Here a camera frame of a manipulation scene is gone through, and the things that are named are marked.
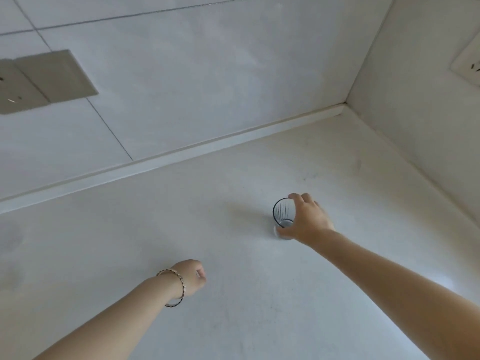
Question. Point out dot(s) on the person's right hand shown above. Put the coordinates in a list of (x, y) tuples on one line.
[(311, 221)]

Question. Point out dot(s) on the person's left hand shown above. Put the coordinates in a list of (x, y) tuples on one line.
[(191, 277)]

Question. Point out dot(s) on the small grey glass tumbler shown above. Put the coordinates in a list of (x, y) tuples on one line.
[(282, 215)]

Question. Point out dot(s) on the person's left forearm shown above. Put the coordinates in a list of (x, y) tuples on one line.
[(112, 326)]

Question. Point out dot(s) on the person's right forearm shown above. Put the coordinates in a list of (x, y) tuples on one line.
[(405, 292)]

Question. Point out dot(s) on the white backsplash strip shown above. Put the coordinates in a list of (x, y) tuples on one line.
[(168, 161)]

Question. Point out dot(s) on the white wall socket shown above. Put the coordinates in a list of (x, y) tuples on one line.
[(468, 65)]

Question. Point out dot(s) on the beige wall switch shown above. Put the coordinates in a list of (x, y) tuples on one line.
[(60, 74)]

